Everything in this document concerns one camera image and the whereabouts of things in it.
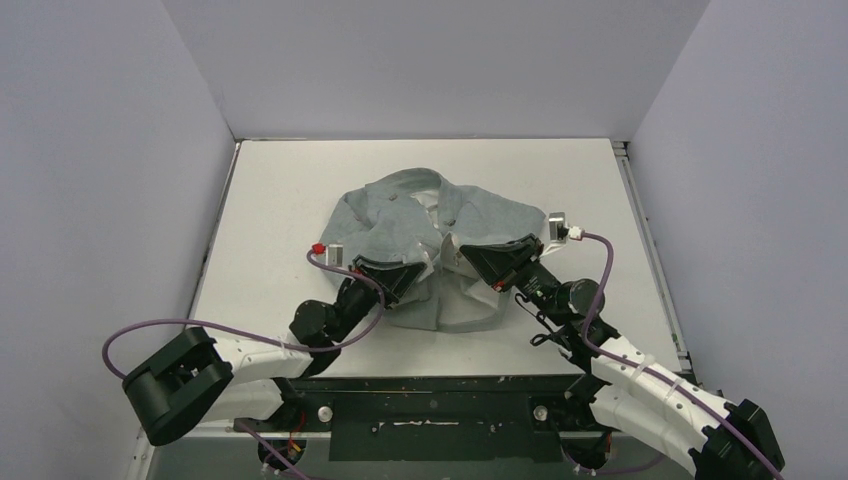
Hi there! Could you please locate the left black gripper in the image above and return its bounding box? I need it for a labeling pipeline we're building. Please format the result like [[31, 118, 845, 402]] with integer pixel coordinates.
[[329, 255, 426, 343]]

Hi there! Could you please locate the grey zip-up jacket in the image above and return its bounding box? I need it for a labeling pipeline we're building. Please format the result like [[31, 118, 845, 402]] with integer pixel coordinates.
[[320, 168, 546, 334]]

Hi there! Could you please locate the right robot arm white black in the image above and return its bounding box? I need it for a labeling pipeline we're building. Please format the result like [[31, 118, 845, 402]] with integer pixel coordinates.
[[459, 234, 785, 479]]

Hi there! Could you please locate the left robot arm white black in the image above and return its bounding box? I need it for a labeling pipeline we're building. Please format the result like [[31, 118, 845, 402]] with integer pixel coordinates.
[[122, 256, 428, 446]]

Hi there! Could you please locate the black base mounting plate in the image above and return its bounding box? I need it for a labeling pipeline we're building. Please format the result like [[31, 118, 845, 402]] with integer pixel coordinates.
[[228, 374, 664, 465]]

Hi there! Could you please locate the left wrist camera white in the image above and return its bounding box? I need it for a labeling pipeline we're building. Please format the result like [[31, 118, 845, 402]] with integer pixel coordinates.
[[311, 243, 344, 269]]

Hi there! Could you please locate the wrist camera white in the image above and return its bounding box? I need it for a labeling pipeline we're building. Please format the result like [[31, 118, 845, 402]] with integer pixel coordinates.
[[541, 212, 585, 257], [311, 243, 344, 269]]

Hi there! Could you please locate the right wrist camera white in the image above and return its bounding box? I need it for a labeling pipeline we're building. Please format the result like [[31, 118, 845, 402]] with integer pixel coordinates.
[[541, 212, 585, 257]]

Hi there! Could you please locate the aluminium rail frame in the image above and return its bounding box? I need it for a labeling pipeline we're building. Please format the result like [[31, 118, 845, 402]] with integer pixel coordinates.
[[610, 140, 694, 374]]

